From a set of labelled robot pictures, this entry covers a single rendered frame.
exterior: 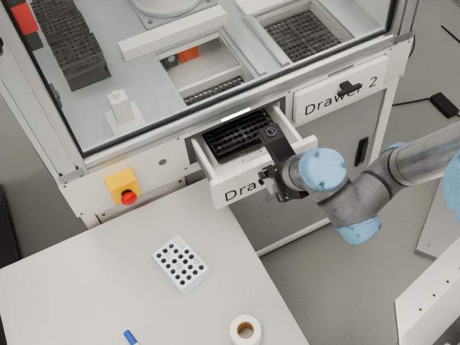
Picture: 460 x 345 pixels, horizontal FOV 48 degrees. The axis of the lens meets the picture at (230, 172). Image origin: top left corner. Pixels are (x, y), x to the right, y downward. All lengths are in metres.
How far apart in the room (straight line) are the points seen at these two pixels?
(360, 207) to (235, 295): 0.44
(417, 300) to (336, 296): 0.83
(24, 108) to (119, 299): 0.51
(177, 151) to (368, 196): 0.56
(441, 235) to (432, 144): 1.37
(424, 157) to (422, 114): 1.75
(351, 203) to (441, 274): 0.45
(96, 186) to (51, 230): 1.10
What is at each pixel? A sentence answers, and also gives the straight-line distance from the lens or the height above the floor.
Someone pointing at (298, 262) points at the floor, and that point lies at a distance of 2.14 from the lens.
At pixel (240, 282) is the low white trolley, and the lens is 1.27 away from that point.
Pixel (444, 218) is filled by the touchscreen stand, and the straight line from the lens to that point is 2.29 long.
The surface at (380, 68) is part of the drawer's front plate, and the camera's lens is 1.52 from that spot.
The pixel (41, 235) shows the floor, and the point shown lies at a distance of 2.41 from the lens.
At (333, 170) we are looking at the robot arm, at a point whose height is 1.19.
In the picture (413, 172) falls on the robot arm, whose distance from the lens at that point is 0.94.
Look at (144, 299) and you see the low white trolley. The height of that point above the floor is 0.76.
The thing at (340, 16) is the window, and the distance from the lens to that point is 1.34.
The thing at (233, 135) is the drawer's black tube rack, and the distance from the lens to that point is 1.33.
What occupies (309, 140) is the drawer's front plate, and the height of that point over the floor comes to 0.93.
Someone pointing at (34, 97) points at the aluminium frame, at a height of 1.22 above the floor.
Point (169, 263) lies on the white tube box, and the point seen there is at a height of 0.80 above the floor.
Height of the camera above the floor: 1.93
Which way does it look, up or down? 55 degrees down
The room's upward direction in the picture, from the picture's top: 7 degrees counter-clockwise
